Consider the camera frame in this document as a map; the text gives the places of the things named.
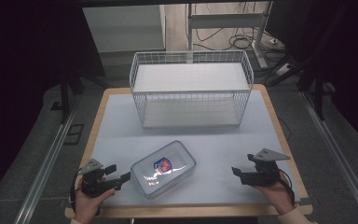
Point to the white metal desk frame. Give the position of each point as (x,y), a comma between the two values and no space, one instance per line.
(227,20)

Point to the black floor plate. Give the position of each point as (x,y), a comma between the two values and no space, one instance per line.
(74,134)

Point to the black stand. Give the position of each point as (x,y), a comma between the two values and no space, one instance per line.
(66,93)

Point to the aluminium floor rail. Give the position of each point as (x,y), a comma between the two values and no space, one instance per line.
(338,155)
(45,168)

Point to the person's left hand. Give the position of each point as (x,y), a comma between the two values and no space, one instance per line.
(88,205)

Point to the pale blue table mat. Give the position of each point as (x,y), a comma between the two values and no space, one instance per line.
(217,146)

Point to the person's right hand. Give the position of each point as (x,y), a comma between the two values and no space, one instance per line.
(276,194)

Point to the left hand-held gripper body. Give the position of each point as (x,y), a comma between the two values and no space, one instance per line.
(93,183)

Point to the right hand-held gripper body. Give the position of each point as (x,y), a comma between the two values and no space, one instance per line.
(262,174)

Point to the white cabinet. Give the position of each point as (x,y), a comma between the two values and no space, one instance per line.
(122,28)

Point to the white power strip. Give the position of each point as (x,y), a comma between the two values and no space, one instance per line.
(283,69)

